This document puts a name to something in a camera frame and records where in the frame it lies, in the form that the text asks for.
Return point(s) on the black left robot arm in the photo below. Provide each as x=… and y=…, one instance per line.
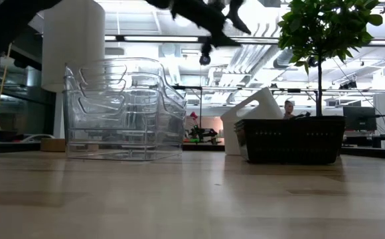
x=3, y=23

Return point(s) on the black spotlight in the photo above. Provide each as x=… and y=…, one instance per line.
x=348, y=84

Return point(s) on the white round column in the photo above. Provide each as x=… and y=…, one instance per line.
x=73, y=33

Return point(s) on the black dome ceiling camera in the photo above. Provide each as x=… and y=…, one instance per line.
x=204, y=59

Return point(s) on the person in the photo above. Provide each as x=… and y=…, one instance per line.
x=288, y=108

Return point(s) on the green leafy potted tree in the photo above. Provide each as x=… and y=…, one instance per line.
x=322, y=26

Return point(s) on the brown cardboard box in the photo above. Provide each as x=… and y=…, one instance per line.
x=53, y=145

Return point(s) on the white plastic bin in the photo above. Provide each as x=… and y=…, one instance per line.
x=265, y=103

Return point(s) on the black ceiling light rail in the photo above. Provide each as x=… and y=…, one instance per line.
x=166, y=38

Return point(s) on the red and green device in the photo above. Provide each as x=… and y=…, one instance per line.
x=200, y=132

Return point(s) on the white curved object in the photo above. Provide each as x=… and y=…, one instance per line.
x=36, y=136

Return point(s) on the black metal frame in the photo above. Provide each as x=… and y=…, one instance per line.
x=192, y=87

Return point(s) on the dark computer monitor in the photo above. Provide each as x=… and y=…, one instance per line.
x=360, y=117

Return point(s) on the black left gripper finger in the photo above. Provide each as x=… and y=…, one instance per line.
x=224, y=41
x=237, y=20

